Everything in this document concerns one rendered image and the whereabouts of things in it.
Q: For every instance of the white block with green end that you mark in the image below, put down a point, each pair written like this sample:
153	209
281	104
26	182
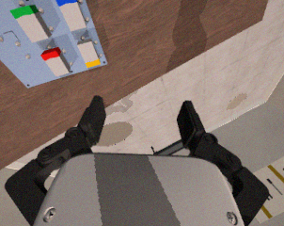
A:
31	22

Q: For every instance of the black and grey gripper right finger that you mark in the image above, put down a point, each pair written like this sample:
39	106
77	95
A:
248	191

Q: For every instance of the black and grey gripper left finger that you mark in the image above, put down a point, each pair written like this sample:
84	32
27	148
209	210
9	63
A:
26	186

